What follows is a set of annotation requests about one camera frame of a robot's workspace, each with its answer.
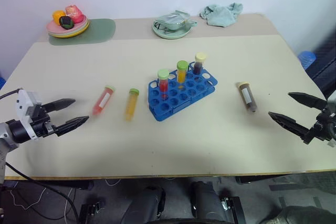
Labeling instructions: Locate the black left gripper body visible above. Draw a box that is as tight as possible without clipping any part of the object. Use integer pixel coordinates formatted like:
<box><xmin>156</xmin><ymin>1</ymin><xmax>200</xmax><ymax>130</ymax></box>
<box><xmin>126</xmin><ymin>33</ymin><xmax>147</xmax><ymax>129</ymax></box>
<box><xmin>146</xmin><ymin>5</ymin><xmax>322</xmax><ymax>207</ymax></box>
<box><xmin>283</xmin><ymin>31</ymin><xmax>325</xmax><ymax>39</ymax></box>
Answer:
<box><xmin>30</xmin><ymin>104</ymin><xmax>58</xmax><ymax>139</ymax></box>

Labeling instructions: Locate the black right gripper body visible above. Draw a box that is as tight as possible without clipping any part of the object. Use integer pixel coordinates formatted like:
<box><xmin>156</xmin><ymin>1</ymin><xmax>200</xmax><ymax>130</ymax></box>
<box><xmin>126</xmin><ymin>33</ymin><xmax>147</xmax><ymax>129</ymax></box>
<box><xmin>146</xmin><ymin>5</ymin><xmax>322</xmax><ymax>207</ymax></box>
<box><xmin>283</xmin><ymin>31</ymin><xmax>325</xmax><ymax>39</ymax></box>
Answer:
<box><xmin>301</xmin><ymin>105</ymin><xmax>336</xmax><ymax>145</ymax></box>

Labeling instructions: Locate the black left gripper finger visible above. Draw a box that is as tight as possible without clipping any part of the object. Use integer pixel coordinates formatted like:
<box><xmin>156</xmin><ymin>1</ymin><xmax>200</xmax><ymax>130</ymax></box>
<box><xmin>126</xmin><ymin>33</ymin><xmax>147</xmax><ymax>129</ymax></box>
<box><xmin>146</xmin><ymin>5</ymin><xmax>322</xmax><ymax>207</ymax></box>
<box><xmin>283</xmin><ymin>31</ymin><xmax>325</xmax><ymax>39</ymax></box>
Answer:
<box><xmin>54</xmin><ymin>115</ymin><xmax>90</xmax><ymax>137</ymax></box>
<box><xmin>41</xmin><ymin>98</ymin><xmax>77</xmax><ymax>113</ymax></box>

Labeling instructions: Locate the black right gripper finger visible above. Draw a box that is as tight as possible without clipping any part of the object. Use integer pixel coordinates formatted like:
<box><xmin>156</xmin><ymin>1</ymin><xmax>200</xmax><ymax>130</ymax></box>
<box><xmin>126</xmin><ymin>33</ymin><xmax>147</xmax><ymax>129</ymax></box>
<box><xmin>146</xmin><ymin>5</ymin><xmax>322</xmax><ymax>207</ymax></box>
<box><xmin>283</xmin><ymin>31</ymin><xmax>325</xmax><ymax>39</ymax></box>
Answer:
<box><xmin>268</xmin><ymin>111</ymin><xmax>310</xmax><ymax>141</ymax></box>
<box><xmin>287</xmin><ymin>92</ymin><xmax>328</xmax><ymax>111</ymax></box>

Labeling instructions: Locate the red labelled tube green cap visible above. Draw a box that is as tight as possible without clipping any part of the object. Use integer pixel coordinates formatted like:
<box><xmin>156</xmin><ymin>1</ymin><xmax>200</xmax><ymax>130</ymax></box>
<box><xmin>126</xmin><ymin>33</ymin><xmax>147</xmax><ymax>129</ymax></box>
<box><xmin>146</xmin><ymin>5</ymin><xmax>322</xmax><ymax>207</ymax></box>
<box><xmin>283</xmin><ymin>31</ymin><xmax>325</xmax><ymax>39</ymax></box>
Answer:
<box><xmin>91</xmin><ymin>84</ymin><xmax>117</xmax><ymax>116</ymax></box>

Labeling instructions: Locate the brown labelled tube yellow cap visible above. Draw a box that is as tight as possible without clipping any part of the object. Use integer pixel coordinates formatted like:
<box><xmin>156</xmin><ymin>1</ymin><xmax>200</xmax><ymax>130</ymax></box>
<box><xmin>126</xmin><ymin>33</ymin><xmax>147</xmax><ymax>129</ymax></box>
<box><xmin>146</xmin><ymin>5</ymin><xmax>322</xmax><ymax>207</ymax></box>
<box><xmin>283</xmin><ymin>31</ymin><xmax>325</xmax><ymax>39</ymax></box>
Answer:
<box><xmin>236</xmin><ymin>81</ymin><xmax>258</xmax><ymax>114</ymax></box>

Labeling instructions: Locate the orange labelled tube green cap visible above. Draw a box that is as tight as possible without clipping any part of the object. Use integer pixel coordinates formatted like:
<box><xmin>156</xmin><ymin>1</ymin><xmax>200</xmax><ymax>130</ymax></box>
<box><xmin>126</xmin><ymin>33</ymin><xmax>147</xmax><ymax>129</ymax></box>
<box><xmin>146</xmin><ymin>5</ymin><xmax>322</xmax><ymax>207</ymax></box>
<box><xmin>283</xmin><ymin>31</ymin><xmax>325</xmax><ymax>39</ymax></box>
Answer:
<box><xmin>124</xmin><ymin>88</ymin><xmax>140</xmax><ymax>123</ymax></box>

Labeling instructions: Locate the red tube with green cap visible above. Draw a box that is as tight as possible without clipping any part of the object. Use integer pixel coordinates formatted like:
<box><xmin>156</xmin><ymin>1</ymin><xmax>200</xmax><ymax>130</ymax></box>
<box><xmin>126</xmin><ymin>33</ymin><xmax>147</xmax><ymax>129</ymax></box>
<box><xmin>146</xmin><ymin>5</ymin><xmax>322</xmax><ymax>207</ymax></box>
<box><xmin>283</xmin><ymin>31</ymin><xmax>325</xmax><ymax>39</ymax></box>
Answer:
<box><xmin>156</xmin><ymin>68</ymin><xmax>170</xmax><ymax>101</ymax></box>

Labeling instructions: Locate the dark tube with yellow cap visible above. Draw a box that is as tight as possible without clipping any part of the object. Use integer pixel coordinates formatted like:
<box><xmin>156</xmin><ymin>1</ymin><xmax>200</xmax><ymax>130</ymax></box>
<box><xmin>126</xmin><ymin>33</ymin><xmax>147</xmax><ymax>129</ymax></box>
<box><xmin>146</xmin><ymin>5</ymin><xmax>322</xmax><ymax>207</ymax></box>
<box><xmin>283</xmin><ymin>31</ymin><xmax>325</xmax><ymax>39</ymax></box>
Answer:
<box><xmin>193</xmin><ymin>52</ymin><xmax>207</xmax><ymax>76</ymax></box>

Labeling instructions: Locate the blue test tube rack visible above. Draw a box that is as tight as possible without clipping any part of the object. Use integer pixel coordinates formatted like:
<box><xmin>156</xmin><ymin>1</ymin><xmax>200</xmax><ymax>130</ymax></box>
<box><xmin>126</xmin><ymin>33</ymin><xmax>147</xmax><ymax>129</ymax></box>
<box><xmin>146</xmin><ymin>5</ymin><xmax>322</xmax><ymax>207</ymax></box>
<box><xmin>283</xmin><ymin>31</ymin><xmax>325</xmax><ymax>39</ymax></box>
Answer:
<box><xmin>148</xmin><ymin>61</ymin><xmax>219</xmax><ymax>123</ymax></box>

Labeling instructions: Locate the orange tube with green cap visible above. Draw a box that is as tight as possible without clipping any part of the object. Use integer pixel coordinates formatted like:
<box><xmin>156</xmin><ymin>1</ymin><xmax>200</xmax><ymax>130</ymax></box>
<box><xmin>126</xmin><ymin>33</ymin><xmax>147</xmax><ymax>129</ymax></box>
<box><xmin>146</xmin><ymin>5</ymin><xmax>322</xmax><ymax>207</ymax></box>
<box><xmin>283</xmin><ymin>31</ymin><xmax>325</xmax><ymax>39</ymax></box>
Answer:
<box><xmin>176</xmin><ymin>60</ymin><xmax>189</xmax><ymax>85</ymax></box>

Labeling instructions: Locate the black chair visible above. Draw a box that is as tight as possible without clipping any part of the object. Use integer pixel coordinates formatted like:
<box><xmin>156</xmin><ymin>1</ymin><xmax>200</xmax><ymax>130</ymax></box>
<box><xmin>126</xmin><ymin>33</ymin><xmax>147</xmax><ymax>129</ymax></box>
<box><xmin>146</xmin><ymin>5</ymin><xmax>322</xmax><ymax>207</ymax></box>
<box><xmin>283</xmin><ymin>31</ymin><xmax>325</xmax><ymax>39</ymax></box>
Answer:
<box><xmin>305</xmin><ymin>31</ymin><xmax>336</xmax><ymax>94</ymax></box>

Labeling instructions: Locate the blue bottle cap object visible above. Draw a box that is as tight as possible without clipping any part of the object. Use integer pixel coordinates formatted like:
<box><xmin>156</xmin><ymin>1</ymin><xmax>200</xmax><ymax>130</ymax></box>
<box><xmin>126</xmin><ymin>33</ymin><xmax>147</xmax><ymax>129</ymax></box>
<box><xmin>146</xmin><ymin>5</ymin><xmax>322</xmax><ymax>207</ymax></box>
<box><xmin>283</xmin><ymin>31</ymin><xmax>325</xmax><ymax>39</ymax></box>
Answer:
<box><xmin>298</xmin><ymin>50</ymin><xmax>317</xmax><ymax>70</ymax></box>

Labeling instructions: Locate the stack of plates with fruit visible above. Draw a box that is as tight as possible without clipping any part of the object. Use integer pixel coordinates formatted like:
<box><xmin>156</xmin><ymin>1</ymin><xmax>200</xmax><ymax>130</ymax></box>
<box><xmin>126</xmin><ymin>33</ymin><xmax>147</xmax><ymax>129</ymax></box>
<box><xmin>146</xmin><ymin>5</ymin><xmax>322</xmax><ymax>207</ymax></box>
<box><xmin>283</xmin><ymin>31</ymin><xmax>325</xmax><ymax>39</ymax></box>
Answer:
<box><xmin>48</xmin><ymin>19</ymin><xmax>91</xmax><ymax>39</ymax></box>

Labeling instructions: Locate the pink plate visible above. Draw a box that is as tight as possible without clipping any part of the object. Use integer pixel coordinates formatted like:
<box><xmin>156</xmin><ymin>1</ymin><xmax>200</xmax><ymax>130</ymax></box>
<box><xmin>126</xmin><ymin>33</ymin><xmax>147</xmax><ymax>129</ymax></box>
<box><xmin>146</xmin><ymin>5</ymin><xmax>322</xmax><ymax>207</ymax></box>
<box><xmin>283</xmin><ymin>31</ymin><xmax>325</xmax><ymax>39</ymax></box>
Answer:
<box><xmin>46</xmin><ymin>15</ymin><xmax>88</xmax><ymax>34</ymax></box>

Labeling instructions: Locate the light green stacked plate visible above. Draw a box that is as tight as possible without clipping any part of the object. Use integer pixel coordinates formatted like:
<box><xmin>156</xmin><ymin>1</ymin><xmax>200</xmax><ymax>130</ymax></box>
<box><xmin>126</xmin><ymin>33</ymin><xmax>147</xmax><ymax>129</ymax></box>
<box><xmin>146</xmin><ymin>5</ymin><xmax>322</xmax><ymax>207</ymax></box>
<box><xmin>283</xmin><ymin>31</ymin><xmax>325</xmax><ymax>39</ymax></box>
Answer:
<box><xmin>47</xmin><ymin>18</ymin><xmax>89</xmax><ymax>37</ymax></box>

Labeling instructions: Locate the black and green toy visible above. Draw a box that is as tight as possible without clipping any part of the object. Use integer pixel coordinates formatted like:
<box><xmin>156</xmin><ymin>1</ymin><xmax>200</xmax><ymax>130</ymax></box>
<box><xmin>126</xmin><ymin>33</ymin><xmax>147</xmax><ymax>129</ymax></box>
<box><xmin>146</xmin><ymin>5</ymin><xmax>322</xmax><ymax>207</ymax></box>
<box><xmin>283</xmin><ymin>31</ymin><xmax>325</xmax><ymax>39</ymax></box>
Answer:
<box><xmin>59</xmin><ymin>16</ymin><xmax>74</xmax><ymax>29</ymax></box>

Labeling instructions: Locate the green placemat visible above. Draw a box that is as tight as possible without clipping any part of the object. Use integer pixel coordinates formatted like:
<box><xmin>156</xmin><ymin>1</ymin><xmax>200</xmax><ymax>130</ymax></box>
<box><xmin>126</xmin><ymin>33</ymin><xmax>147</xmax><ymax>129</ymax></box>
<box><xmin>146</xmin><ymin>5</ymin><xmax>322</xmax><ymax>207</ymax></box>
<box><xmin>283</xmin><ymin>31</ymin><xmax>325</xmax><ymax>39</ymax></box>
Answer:
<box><xmin>48</xmin><ymin>18</ymin><xmax>117</xmax><ymax>47</ymax></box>

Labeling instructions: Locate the orange toy fruit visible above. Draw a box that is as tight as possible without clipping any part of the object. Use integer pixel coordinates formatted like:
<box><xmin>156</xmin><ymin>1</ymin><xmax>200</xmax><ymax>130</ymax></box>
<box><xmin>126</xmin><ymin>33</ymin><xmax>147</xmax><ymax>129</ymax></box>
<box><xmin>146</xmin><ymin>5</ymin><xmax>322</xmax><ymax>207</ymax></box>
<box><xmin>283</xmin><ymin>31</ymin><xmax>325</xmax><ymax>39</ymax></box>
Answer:
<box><xmin>52</xmin><ymin>10</ymin><xmax>66</xmax><ymax>25</ymax></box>

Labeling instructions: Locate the pink toy apple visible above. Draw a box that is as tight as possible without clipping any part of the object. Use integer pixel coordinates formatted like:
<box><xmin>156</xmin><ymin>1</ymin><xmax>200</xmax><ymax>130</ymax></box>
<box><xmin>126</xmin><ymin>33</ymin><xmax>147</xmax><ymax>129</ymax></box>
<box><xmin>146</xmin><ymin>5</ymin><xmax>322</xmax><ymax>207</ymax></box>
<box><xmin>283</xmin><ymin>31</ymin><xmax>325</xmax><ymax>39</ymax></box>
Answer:
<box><xmin>65</xmin><ymin>4</ymin><xmax>85</xmax><ymax>24</ymax></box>

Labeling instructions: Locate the dark rounded robot leg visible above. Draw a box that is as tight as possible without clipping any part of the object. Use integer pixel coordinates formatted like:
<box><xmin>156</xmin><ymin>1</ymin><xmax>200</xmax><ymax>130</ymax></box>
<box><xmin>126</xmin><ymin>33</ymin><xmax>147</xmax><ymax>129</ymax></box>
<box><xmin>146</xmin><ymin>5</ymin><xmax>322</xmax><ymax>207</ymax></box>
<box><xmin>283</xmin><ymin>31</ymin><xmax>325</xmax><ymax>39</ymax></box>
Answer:
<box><xmin>122</xmin><ymin>185</ymin><xmax>166</xmax><ymax>224</ymax></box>
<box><xmin>189</xmin><ymin>180</ymin><xmax>232</xmax><ymax>224</ymax></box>

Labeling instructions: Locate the teal cloth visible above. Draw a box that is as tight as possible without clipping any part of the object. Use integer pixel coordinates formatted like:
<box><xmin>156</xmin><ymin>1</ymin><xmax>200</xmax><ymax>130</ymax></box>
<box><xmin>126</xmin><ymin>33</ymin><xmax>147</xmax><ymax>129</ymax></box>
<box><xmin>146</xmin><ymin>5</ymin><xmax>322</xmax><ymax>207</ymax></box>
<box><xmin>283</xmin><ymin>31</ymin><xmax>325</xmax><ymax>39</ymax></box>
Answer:
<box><xmin>198</xmin><ymin>2</ymin><xmax>244</xmax><ymax>28</ymax></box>

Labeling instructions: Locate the pale green plate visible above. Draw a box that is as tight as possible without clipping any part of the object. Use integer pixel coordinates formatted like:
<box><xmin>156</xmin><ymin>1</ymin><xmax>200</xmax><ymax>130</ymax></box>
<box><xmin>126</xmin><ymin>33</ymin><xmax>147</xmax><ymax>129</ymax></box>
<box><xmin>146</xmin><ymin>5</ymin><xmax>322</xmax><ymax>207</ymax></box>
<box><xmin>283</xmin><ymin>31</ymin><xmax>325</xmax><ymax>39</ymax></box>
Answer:
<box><xmin>152</xmin><ymin>20</ymin><xmax>193</xmax><ymax>39</ymax></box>

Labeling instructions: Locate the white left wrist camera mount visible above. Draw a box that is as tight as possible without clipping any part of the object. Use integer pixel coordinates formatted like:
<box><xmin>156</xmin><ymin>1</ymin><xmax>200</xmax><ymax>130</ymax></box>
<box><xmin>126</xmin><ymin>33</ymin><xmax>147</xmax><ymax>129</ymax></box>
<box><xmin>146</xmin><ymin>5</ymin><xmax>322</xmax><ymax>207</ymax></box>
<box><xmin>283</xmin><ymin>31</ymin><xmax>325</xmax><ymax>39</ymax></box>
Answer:
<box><xmin>14</xmin><ymin>89</ymin><xmax>43</xmax><ymax>141</ymax></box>

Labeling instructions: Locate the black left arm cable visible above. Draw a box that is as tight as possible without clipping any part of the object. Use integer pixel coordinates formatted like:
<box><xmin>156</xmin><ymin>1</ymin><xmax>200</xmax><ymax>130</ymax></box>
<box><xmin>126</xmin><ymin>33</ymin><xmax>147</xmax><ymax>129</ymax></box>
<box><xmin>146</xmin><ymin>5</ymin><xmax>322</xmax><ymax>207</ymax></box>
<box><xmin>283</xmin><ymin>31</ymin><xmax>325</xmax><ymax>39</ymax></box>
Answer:
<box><xmin>0</xmin><ymin>89</ymin><xmax>80</xmax><ymax>224</ymax></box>

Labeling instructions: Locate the black table frame bar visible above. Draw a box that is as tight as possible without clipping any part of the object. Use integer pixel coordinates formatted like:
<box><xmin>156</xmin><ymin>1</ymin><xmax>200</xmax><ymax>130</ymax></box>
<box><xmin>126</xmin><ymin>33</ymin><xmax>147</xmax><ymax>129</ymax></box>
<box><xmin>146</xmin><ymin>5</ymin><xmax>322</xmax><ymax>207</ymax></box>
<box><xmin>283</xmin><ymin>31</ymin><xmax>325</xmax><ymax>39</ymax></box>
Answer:
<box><xmin>4</xmin><ymin>178</ymin><xmax>94</xmax><ymax>191</ymax></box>
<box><xmin>235</xmin><ymin>173</ymin><xmax>336</xmax><ymax>185</ymax></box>

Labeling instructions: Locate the black metal foot bracket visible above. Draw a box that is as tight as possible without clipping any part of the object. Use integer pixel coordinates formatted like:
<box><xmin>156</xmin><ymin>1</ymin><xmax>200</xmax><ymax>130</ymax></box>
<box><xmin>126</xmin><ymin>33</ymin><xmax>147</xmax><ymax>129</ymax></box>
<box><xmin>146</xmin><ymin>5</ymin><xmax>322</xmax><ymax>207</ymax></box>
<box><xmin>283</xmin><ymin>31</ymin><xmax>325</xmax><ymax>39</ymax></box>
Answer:
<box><xmin>79</xmin><ymin>201</ymin><xmax>102</xmax><ymax>224</ymax></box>
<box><xmin>222</xmin><ymin>195</ymin><xmax>247</xmax><ymax>224</ymax></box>

